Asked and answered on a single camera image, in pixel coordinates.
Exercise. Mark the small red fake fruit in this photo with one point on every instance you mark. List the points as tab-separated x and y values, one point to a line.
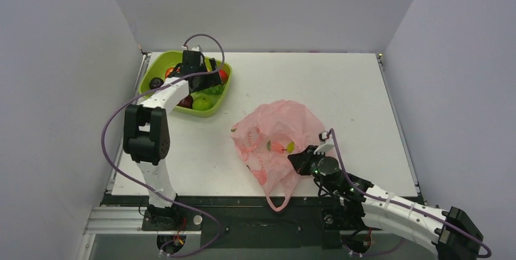
224	76

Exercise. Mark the dark red fake apple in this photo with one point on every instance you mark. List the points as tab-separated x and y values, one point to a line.
186	102

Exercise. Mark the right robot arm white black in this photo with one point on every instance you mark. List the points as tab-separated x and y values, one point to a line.
449	234

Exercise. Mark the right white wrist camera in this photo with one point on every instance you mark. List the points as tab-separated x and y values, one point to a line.
326	143

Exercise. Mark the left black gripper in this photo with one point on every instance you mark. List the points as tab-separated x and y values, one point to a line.
212	80

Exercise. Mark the green fake lime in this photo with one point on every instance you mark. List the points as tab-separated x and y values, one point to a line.
202	103

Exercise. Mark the yellow green fake fruit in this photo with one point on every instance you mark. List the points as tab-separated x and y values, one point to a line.
290	147

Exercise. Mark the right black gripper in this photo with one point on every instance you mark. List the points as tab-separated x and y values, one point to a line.
305	161

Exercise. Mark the dark fake mangosteen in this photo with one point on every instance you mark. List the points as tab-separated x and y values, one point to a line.
155	83

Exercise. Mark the pink plastic bag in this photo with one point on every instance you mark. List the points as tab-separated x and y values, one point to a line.
260	139

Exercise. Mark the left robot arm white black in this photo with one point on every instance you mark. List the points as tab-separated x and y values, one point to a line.
146	135

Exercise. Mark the green fake grapes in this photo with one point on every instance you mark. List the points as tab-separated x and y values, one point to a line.
214	90

